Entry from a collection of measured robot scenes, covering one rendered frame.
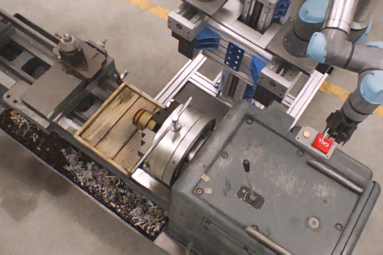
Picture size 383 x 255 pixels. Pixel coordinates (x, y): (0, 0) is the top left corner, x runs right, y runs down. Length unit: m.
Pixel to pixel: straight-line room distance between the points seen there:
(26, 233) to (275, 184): 1.74
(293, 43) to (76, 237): 1.70
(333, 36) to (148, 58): 2.10
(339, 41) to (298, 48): 0.57
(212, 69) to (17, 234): 1.65
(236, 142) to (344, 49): 0.47
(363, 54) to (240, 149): 0.50
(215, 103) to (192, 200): 1.43
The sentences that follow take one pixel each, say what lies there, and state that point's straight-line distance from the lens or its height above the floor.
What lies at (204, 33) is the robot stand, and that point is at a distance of 1.88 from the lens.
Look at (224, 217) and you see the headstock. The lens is 1.25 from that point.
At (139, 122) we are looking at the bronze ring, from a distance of 1.51.
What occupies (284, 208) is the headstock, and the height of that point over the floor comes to 1.26.
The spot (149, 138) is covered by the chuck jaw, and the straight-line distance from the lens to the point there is 1.48.
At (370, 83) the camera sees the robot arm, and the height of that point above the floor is 1.68.
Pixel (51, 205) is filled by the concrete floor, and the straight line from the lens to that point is 2.63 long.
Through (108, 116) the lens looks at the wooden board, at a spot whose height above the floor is 0.89.
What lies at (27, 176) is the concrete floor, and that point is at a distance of 2.74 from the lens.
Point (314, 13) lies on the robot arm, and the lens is 1.57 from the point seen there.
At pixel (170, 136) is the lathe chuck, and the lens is 1.36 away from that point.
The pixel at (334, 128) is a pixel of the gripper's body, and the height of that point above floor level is 1.47.
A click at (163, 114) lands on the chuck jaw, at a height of 1.15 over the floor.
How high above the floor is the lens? 2.46
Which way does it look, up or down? 63 degrees down
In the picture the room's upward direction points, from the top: 9 degrees clockwise
